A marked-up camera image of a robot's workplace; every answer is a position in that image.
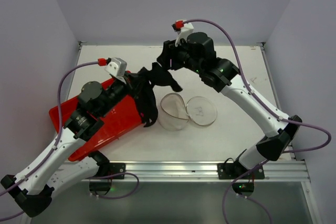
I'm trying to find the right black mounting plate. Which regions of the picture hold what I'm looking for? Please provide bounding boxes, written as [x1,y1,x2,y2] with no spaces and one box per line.
[217,163,265,180]

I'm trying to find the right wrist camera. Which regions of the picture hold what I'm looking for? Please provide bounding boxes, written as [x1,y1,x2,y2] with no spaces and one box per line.
[172,20,194,47]

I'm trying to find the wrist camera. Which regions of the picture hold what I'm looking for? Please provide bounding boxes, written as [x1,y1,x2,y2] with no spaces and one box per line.
[104,58,127,83]
[172,20,194,47]

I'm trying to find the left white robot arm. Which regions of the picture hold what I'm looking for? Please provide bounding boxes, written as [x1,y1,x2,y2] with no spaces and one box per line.
[1,79,130,217]

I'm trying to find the white mesh laundry bag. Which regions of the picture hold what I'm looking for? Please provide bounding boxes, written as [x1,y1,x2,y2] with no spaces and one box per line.
[158,93,217,131]

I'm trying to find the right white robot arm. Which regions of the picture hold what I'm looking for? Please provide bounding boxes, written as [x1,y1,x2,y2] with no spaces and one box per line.
[157,32,302,178]

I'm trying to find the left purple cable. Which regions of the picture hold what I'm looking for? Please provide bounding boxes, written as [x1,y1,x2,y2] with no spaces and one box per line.
[0,57,140,221]

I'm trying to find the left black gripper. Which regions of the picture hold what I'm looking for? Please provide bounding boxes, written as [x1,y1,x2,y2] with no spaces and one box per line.
[98,70,149,116]

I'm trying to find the red plastic tray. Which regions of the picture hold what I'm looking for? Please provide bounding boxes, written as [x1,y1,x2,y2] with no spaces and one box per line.
[61,78,142,162]

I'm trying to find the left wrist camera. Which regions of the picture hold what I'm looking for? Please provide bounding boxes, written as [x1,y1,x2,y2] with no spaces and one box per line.
[104,58,127,83]

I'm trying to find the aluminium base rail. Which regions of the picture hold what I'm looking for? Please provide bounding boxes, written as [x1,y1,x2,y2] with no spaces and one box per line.
[78,159,310,182]

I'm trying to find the black mounting plate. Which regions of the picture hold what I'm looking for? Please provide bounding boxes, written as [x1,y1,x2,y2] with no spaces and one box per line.
[95,163,125,179]
[217,163,265,180]

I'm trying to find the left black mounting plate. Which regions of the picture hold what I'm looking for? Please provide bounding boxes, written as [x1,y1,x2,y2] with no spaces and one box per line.
[95,163,125,179]

